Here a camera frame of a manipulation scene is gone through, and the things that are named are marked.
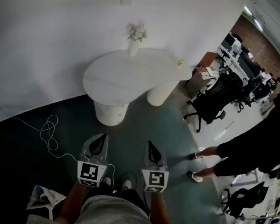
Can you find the yellow-green drink bottle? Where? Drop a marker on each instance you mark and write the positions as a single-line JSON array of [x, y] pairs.
[[180, 64]]

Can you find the person's grey shirt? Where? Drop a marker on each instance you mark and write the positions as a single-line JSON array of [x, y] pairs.
[[112, 210]]

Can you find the white curved table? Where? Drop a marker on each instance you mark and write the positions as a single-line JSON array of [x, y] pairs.
[[130, 71]]

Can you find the person's right white sneaker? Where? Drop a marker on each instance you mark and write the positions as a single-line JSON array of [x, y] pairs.
[[126, 185]]

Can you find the brown wooden cabinet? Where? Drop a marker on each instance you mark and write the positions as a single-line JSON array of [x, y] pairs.
[[200, 83]]

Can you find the person's left white sneaker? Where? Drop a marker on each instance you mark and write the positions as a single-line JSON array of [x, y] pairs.
[[107, 181]]

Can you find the white office desk with monitors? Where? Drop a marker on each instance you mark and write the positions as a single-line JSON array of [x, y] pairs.
[[238, 59]]

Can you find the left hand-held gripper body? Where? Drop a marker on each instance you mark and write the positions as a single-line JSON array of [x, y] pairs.
[[86, 171]]

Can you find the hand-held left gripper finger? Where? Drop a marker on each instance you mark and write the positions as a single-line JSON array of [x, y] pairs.
[[102, 147], [91, 146]]

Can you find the person's left forearm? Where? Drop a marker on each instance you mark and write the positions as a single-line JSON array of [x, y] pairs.
[[72, 202]]

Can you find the person's right forearm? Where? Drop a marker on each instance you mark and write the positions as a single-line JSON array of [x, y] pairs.
[[158, 206]]

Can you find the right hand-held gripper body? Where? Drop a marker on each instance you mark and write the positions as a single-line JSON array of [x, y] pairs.
[[155, 178]]

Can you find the person's white sneaker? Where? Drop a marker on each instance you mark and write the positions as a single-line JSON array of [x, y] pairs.
[[107, 181], [126, 185]]

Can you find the beige boxes pile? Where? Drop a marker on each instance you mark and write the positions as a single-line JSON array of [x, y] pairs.
[[209, 72]]

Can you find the bright ceiling light strip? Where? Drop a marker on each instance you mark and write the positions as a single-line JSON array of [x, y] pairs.
[[248, 10], [258, 24]]

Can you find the white printed tote bag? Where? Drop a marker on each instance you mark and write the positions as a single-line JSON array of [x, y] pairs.
[[44, 197]]

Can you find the black office chair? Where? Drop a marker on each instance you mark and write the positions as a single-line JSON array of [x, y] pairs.
[[245, 199], [247, 90], [214, 99]]

